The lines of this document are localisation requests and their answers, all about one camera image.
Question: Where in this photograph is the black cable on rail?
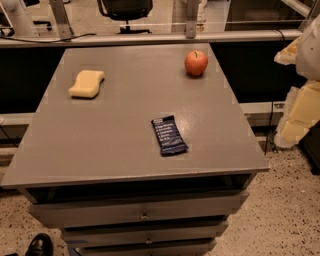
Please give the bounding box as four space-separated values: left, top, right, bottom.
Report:
0 28 98 44

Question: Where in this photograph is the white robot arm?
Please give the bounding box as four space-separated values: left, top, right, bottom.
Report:
274 22 320 148

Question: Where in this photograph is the black hanging cable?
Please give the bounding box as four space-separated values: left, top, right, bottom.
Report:
264 29 286 156

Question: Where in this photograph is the grey drawer cabinet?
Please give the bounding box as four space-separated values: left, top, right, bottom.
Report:
2 45 268 256

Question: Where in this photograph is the black office chair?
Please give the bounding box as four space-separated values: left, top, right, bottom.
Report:
97 0 153 34

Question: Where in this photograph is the dark blue snack bar wrapper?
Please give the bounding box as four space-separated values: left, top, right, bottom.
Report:
151 115 189 157

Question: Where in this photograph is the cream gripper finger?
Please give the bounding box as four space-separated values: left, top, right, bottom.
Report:
274 37 300 65
274 80 320 148

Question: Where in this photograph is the grey metal railing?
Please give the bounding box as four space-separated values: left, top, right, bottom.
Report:
0 29 302 48

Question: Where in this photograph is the yellow sponge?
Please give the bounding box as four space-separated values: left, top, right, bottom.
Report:
68 70 105 98

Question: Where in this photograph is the black shoe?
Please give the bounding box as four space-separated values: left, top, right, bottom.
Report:
25 233 53 256

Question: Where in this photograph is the red apple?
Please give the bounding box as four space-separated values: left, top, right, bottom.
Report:
184 50 208 76

